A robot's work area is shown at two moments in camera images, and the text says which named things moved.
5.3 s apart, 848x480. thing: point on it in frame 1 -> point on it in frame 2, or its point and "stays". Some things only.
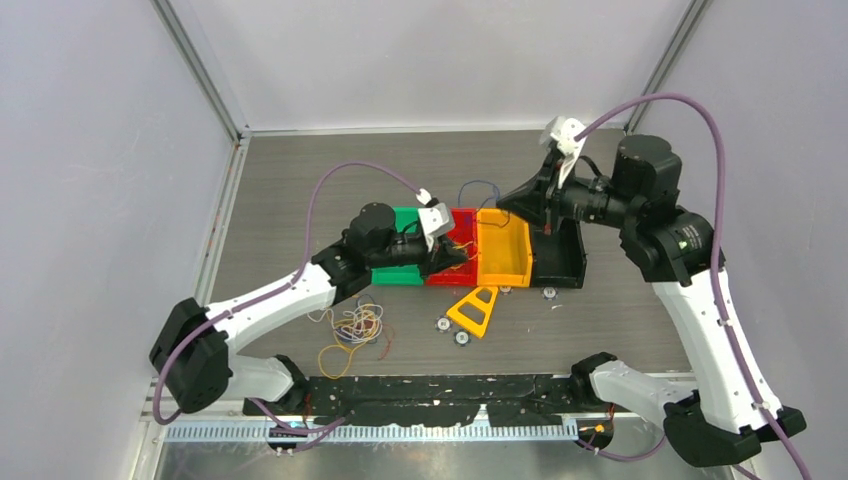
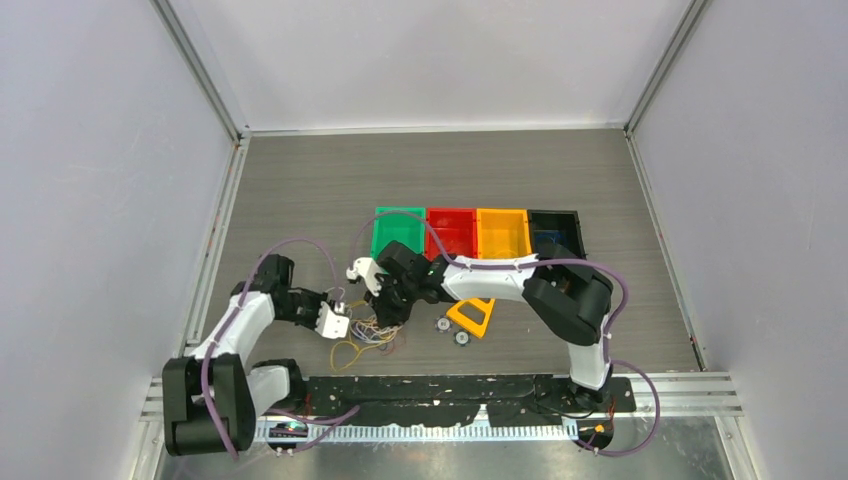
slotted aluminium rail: x=289 y=433 stays
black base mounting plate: x=521 y=400 stays
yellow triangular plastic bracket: x=474 y=328 stays
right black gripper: x=536 y=202 -> x=387 y=315
